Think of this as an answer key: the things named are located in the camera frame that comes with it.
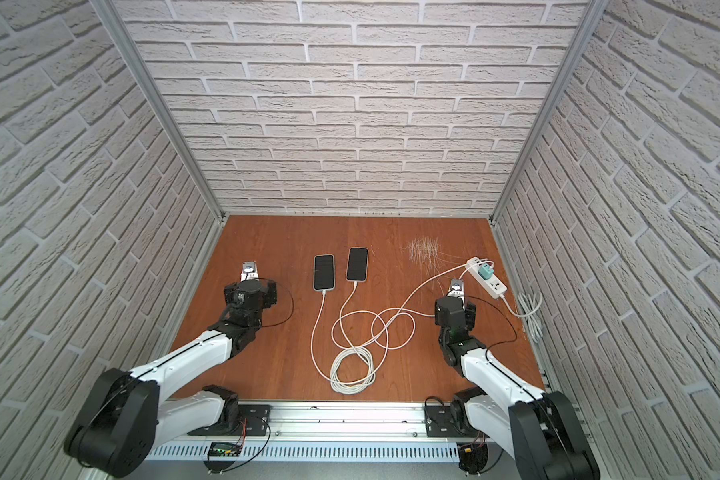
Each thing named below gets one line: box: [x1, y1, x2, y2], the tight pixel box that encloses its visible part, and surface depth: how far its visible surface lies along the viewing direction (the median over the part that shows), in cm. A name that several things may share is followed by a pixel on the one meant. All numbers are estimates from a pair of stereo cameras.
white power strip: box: [465, 256, 507, 299], surface depth 99 cm
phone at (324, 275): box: [313, 254, 336, 291], surface depth 103 cm
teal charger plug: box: [478, 263, 494, 280], surface depth 97 cm
